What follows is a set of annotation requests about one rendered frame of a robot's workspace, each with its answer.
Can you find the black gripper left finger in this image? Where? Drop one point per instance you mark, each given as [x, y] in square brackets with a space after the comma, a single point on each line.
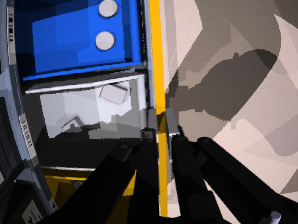
[95, 200]

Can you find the olive green tool case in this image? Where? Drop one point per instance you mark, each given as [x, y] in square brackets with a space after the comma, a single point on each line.
[20, 204]

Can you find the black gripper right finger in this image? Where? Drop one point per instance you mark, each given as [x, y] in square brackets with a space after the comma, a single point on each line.
[248, 198]

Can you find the yellow bar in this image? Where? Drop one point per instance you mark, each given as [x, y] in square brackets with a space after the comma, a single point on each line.
[159, 100]

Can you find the yellow open bin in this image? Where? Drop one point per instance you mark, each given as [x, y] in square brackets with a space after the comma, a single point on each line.
[63, 188]

